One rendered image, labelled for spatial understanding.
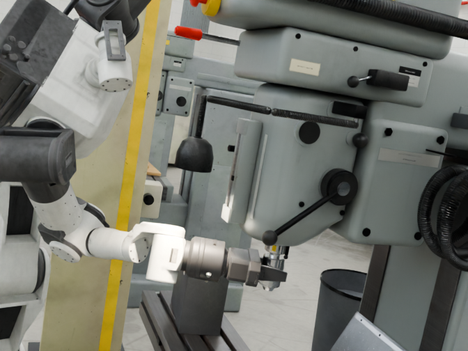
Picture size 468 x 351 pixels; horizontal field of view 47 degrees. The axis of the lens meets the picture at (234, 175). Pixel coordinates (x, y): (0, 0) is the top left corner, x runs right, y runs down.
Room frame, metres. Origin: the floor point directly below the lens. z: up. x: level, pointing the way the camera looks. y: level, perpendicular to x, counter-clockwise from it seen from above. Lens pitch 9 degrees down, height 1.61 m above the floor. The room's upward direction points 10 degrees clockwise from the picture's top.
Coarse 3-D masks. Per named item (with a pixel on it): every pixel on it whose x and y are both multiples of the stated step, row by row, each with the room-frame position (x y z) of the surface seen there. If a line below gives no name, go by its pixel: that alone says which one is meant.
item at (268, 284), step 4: (264, 260) 1.12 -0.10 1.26; (264, 264) 1.12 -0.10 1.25; (268, 264) 1.11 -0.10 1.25; (272, 264) 1.11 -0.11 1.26; (276, 264) 1.11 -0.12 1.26; (280, 264) 1.11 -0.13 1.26; (276, 268) 1.11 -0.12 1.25; (280, 268) 1.11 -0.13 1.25; (260, 284) 1.12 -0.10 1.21; (264, 284) 1.11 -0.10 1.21; (268, 284) 1.11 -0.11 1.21; (272, 284) 1.11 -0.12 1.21; (276, 284) 1.11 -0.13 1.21
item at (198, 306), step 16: (176, 288) 1.57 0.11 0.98; (192, 288) 1.43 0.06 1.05; (208, 288) 1.44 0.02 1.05; (224, 288) 1.45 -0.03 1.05; (176, 304) 1.52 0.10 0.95; (192, 304) 1.43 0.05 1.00; (208, 304) 1.44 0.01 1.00; (224, 304) 1.45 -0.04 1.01; (176, 320) 1.48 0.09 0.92; (192, 320) 1.43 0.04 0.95; (208, 320) 1.44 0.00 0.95
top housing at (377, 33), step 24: (240, 0) 0.96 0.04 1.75; (264, 0) 0.95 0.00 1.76; (288, 0) 0.96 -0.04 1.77; (408, 0) 1.05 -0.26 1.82; (432, 0) 1.07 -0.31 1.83; (456, 0) 1.09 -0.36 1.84; (240, 24) 1.10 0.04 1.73; (264, 24) 1.03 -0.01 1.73; (288, 24) 0.98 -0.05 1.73; (312, 24) 0.99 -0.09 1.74; (336, 24) 1.00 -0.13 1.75; (360, 24) 1.02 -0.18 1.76; (384, 24) 1.03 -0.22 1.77; (408, 48) 1.07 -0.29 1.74; (432, 48) 1.08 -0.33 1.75
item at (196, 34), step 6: (174, 30) 1.13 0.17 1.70; (180, 30) 1.12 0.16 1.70; (186, 30) 1.12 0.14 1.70; (192, 30) 1.13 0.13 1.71; (198, 30) 1.13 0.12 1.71; (186, 36) 1.13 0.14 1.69; (192, 36) 1.13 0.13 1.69; (198, 36) 1.13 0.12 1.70; (204, 36) 1.14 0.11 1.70; (210, 36) 1.15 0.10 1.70; (216, 36) 1.15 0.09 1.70; (222, 42) 1.16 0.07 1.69; (228, 42) 1.16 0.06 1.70; (234, 42) 1.17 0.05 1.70
